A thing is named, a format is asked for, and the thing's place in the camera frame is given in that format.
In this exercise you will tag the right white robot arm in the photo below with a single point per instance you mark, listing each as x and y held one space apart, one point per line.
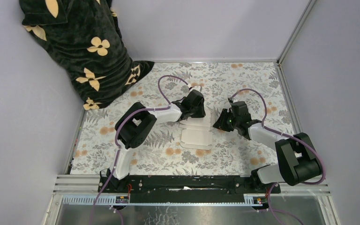
297 161

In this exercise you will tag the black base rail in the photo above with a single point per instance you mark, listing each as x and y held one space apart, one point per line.
145 183

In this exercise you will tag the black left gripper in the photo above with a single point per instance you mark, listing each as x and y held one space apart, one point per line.
200 113

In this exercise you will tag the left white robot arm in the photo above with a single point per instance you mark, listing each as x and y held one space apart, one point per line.
135 125

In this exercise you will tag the white cardboard paper box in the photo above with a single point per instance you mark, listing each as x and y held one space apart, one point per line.
196 134

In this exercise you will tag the floral patterned table cloth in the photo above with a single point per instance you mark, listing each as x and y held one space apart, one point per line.
255 83

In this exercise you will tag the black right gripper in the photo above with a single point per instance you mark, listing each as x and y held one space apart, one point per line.
220 124

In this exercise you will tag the black floral plush blanket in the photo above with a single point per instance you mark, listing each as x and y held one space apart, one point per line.
84 38

